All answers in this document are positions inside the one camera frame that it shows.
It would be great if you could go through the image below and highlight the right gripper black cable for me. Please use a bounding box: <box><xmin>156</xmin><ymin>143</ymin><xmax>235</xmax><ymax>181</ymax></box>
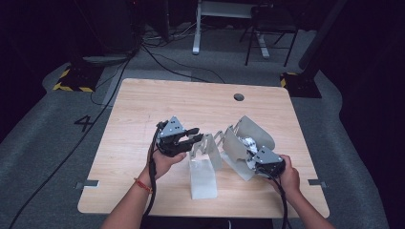
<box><xmin>261</xmin><ymin>169</ymin><xmax>292</xmax><ymax>229</ymax></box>

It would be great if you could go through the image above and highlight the person's right hand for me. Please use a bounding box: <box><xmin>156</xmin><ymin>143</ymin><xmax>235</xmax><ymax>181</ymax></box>
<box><xmin>269</xmin><ymin>154</ymin><xmax>302</xmax><ymax>196</ymax></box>

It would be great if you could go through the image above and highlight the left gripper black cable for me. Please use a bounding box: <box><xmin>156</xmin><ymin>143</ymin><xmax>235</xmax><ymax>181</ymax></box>
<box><xmin>143</xmin><ymin>125</ymin><xmax>160</xmax><ymax>221</ymax></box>

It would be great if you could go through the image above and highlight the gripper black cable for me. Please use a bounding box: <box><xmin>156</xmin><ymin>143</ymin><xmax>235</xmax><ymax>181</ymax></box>
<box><xmin>143</xmin><ymin>125</ymin><xmax>160</xmax><ymax>221</ymax></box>
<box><xmin>261</xmin><ymin>169</ymin><xmax>292</xmax><ymax>229</ymax></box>

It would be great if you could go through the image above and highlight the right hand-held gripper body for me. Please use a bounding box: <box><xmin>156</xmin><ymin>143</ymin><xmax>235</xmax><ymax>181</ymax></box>
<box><xmin>250</xmin><ymin>145</ymin><xmax>287</xmax><ymax>177</ymax></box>

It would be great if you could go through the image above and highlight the long black floor cable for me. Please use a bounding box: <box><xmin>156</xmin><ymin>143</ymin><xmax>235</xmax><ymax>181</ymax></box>
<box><xmin>8</xmin><ymin>55</ymin><xmax>135</xmax><ymax>229</ymax></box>

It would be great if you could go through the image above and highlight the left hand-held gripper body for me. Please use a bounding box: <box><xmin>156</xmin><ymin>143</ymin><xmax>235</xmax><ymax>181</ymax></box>
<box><xmin>155</xmin><ymin>115</ymin><xmax>193</xmax><ymax>157</ymax></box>

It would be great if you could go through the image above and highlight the expandable metal bookend rack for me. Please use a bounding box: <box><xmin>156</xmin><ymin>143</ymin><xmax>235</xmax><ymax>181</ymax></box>
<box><xmin>187</xmin><ymin>114</ymin><xmax>277</xmax><ymax>201</ymax></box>

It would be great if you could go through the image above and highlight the grey tape strip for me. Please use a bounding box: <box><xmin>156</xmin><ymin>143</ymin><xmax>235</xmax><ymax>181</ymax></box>
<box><xmin>307</xmin><ymin>178</ymin><xmax>328</xmax><ymax>189</ymax></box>
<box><xmin>75</xmin><ymin>179</ymin><xmax>100</xmax><ymax>190</ymax></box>

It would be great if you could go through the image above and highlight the person's left hand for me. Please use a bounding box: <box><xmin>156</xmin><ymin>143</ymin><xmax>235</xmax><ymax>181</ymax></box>
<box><xmin>146</xmin><ymin>148</ymin><xmax>188</xmax><ymax>181</ymax></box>

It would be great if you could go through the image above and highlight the curved black floor cable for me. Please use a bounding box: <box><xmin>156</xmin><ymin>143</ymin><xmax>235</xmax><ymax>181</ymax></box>
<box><xmin>139</xmin><ymin>44</ymin><xmax>227</xmax><ymax>85</ymax></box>

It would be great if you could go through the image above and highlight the black chair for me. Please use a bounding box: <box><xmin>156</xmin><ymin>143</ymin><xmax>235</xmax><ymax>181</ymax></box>
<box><xmin>239</xmin><ymin>2</ymin><xmax>301</xmax><ymax>68</ymax></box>

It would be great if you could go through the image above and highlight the white desk frame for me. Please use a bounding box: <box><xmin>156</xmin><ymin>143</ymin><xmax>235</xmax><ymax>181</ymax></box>
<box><xmin>191</xmin><ymin>0</ymin><xmax>271</xmax><ymax>59</ymax></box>

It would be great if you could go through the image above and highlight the bundle of floor cables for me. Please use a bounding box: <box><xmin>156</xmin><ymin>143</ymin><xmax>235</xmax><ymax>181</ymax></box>
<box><xmin>139</xmin><ymin>21</ymin><xmax>199</xmax><ymax>50</ymax></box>

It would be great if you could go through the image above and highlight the dark slanted stand pole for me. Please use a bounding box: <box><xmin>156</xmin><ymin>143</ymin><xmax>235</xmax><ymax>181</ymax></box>
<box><xmin>298</xmin><ymin>0</ymin><xmax>349</xmax><ymax>77</ymax></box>

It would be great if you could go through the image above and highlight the black yellow striped stand base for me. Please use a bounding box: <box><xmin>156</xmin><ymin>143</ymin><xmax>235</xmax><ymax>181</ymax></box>
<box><xmin>52</xmin><ymin>64</ymin><xmax>105</xmax><ymax>94</ymax></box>
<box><xmin>280</xmin><ymin>71</ymin><xmax>323</xmax><ymax>99</ymax></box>

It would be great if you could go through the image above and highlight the red orange bracelet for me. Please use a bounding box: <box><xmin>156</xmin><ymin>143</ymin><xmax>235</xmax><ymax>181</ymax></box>
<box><xmin>133</xmin><ymin>177</ymin><xmax>154</xmax><ymax>195</ymax></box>

